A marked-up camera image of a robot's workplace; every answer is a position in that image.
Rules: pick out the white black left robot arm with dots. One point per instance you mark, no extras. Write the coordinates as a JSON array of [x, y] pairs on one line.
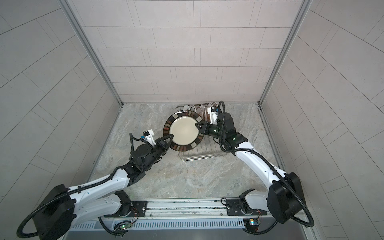
[[64, 208]]

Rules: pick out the green circuit board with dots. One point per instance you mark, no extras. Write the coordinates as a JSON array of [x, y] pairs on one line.
[[251, 225], [123, 226]]

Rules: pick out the aluminium corner post right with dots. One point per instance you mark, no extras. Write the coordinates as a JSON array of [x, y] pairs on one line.
[[305, 5]]

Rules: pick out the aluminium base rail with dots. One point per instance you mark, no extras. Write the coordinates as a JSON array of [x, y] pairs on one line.
[[183, 208]]

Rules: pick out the white slotted vent strip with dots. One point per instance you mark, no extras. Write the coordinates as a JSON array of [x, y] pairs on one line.
[[167, 224]]

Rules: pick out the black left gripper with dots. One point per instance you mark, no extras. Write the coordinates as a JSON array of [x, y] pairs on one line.
[[164, 147]]

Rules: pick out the left green circuit board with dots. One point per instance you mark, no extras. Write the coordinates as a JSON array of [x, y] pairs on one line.
[[123, 226]]

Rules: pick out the brown striped rim plate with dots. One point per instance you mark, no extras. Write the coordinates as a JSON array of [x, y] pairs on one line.
[[182, 125]]

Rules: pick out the aluminium corner post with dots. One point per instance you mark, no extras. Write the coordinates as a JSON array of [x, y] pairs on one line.
[[68, 12], [305, 5]]

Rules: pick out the right green circuit board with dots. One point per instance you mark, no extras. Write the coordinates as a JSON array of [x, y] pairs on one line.
[[251, 225]]

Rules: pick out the large red characters plate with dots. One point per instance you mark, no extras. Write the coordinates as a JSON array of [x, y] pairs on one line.
[[213, 105]]

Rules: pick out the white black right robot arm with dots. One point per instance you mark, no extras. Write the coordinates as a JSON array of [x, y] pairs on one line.
[[284, 199]]

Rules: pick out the metal wire dish rack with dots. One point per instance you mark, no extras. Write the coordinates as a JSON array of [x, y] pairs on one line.
[[207, 148]]

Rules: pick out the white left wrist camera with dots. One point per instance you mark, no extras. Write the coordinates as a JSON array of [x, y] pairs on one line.
[[148, 136]]

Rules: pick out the aluminium corner post left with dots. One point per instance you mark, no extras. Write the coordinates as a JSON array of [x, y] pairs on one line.
[[68, 12]]

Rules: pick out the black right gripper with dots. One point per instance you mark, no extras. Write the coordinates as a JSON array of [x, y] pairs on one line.
[[206, 126]]

